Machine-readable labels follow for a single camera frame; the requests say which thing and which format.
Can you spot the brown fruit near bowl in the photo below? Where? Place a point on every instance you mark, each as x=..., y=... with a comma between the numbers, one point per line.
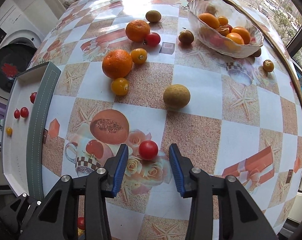
x=186, y=37

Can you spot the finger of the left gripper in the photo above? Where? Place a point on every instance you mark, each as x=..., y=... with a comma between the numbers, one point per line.
x=18, y=213

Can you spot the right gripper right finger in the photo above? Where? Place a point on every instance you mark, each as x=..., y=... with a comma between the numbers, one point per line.
x=239, y=215

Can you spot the large red cherry tomato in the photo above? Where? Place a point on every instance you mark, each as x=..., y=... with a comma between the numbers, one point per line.
x=33, y=97

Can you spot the white shallow tray box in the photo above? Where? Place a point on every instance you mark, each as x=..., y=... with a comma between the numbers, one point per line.
x=22, y=152

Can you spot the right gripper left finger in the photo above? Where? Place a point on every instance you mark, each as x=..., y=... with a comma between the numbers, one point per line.
x=104, y=183

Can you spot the small red cherry tomato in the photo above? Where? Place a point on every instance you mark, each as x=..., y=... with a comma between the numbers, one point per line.
x=16, y=114

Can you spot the patterned tablecloth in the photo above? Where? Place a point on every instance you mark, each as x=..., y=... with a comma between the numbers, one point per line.
x=226, y=115

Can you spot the yellow tomato beside tangerine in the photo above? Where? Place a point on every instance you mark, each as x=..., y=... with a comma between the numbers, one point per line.
x=139, y=55

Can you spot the orange tangerine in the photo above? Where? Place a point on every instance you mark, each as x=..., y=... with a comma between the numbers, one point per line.
x=137, y=30
x=117, y=63

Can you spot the green kiwi near front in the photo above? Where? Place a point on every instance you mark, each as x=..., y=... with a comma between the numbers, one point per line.
x=176, y=96

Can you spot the yellow cherry tomato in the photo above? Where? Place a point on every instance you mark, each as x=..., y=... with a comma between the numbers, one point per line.
x=9, y=131

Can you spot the brown fruit behind bowl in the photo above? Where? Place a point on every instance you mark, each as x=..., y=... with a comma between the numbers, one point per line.
x=257, y=53

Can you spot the upper orange tangerine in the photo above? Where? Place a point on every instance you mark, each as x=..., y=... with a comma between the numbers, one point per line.
x=137, y=30

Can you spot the white washing machine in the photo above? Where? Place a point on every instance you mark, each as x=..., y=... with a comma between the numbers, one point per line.
x=19, y=40

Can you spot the green kiwi far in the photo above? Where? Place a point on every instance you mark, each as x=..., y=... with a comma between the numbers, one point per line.
x=153, y=16

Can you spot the green kiwi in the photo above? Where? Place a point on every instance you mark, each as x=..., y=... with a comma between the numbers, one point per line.
x=176, y=96
x=153, y=16

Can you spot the small yellow fruit by bowl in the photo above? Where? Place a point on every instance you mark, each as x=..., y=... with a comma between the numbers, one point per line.
x=268, y=66

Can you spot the lower orange tangerine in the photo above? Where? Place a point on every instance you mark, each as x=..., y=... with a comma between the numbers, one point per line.
x=117, y=63

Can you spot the clear glass fruit bowl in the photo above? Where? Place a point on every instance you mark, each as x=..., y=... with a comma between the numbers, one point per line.
x=222, y=28

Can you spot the red tomato beside tangerine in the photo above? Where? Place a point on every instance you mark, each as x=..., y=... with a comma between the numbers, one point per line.
x=152, y=39

